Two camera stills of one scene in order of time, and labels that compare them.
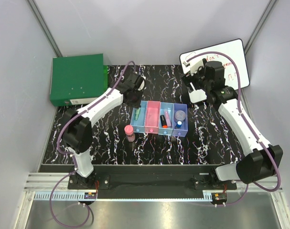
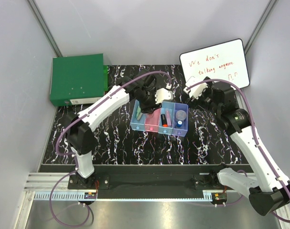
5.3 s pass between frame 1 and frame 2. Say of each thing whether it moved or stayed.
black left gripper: moved
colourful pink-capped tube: moved
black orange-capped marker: stayed
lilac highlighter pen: stayed
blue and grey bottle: stayed
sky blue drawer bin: stayed
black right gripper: moved
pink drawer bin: stayed
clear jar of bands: stayed
